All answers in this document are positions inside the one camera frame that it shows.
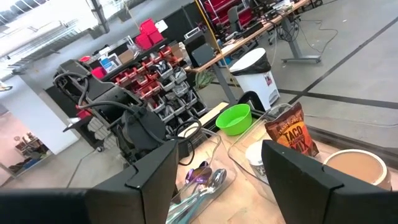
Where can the green bundle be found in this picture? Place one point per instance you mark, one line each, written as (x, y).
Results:
(204, 79)

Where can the clear plastic bin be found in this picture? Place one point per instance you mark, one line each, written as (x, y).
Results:
(227, 174)
(242, 146)

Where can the tan lid jar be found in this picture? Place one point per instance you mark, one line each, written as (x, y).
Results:
(357, 166)

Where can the green plastic bowl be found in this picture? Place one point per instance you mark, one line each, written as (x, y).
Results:
(234, 119)

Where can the grey office chair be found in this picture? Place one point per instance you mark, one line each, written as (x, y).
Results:
(233, 15)

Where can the silver cap spice jar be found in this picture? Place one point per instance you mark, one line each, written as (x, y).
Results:
(255, 155)

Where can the red bin shelf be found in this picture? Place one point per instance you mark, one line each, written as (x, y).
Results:
(224, 9)

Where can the parts bin storage rack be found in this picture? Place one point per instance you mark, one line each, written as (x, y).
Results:
(161, 90)

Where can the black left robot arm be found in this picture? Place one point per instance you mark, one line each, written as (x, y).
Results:
(109, 102)

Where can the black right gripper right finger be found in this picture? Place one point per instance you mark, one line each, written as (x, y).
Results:
(304, 199)

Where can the teal spoon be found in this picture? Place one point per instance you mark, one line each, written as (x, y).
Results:
(186, 213)

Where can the orange dark snack packet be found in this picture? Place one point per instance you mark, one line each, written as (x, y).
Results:
(292, 132)

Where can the white trash bin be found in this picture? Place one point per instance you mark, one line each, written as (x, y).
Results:
(256, 81)

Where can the grey desk foot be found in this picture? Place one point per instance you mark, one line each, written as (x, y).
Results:
(301, 59)

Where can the cluttered shelf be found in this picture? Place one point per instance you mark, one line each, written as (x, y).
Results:
(28, 152)

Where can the white square pillar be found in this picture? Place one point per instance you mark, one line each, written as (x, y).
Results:
(34, 118)

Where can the black rolling cart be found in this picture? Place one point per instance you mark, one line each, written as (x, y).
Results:
(82, 124)

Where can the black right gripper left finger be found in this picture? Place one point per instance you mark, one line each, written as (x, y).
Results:
(152, 193)

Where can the black computer case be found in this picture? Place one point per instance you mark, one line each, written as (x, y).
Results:
(200, 51)

